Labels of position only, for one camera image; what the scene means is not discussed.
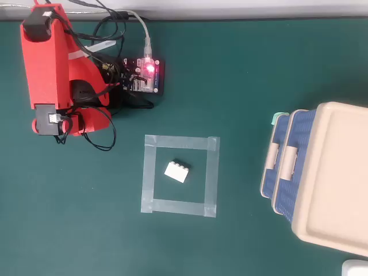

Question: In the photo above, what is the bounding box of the white toy brick cube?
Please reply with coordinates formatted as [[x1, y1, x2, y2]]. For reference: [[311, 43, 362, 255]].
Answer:
[[163, 158, 193, 184]]

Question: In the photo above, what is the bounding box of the black wire bundle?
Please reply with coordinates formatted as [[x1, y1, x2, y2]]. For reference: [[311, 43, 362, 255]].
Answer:
[[36, 0, 127, 75]]

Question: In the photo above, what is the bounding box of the silver braided cable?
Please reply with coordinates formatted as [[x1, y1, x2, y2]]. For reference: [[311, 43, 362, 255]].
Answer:
[[0, 7, 109, 15]]

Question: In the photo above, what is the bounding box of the translucent tape strip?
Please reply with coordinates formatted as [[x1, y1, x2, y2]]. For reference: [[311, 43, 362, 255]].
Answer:
[[140, 135, 158, 214], [144, 134, 221, 151], [140, 198, 217, 218], [202, 136, 221, 218]]

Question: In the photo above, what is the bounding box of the white object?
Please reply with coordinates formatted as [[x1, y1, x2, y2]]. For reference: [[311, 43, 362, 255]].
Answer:
[[341, 259, 368, 276]]

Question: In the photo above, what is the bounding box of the blue drawer beige handle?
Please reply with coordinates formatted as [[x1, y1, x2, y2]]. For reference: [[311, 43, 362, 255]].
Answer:
[[271, 108, 317, 222], [260, 114, 290, 200]]

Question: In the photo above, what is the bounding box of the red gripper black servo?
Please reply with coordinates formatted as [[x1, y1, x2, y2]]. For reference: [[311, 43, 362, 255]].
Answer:
[[31, 103, 112, 137]]

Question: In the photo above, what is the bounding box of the grey USB cable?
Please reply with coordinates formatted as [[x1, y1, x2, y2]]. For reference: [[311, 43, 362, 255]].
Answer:
[[126, 10, 154, 63]]

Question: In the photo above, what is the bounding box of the black controller board red LED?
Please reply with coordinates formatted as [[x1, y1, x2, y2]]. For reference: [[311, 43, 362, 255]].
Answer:
[[119, 56, 167, 97]]

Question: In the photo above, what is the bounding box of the white zip tie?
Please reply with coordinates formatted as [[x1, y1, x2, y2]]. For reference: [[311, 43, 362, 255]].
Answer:
[[68, 40, 116, 60]]

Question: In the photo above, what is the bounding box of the thin black servo wire loop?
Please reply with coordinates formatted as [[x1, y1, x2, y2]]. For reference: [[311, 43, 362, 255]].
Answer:
[[54, 106, 117, 152]]

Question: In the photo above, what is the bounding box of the beige drawer cabinet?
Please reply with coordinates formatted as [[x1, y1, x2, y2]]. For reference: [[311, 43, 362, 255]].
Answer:
[[260, 101, 368, 258]]

